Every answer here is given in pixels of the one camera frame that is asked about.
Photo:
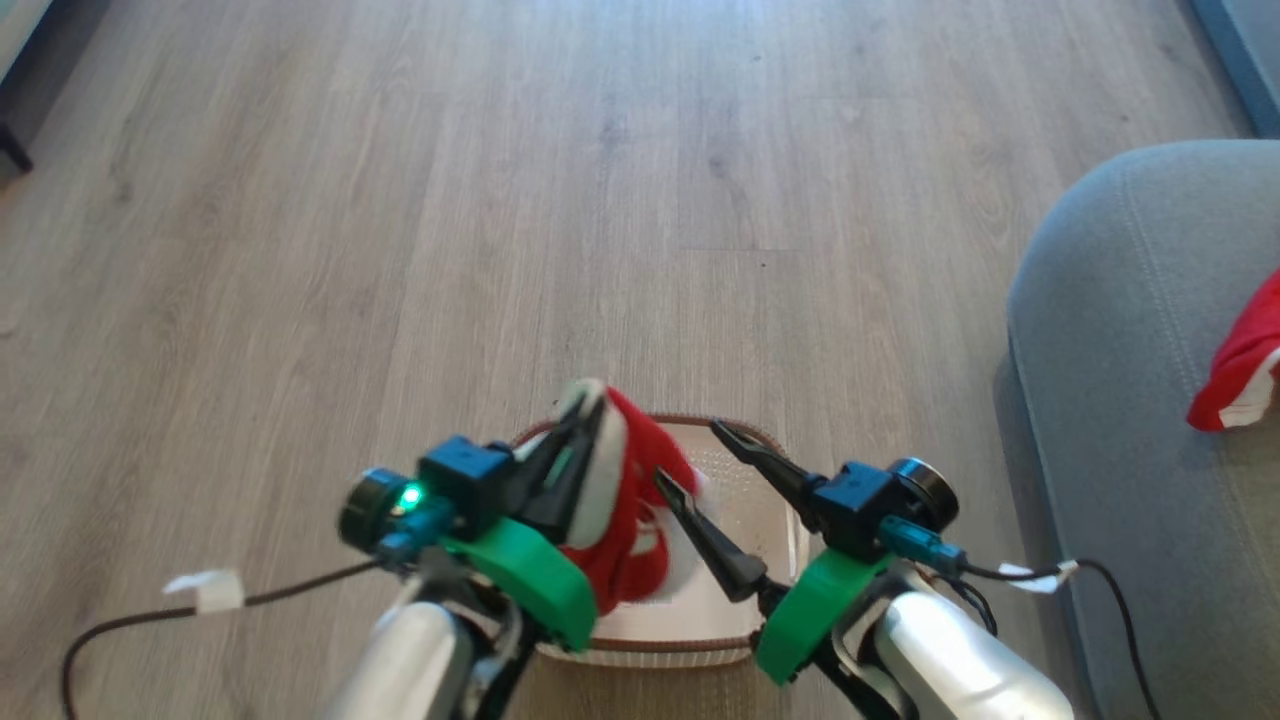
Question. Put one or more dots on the dark low furniture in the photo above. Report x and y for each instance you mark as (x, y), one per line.
(25, 90)

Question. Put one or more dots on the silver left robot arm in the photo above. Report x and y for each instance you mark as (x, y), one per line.
(405, 660)

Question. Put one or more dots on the beige plastic laundry basket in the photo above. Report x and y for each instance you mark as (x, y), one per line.
(700, 622)

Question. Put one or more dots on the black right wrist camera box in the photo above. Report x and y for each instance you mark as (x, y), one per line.
(860, 505)

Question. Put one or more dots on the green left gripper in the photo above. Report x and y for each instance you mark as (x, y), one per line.
(540, 585)

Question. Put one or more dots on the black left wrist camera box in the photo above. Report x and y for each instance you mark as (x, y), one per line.
(465, 480)

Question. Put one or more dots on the grey-blue baseboard strip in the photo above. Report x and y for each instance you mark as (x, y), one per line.
(1250, 50)

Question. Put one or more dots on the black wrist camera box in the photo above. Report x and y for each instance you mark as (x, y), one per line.
(860, 505)
(465, 480)

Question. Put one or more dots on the red and white garment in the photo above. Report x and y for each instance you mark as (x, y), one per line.
(1245, 370)
(625, 560)

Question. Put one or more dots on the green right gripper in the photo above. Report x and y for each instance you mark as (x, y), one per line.
(815, 620)

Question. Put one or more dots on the grey fabric sofa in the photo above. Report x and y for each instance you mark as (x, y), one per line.
(1120, 400)

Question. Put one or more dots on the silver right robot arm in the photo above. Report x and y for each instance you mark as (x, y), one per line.
(950, 660)

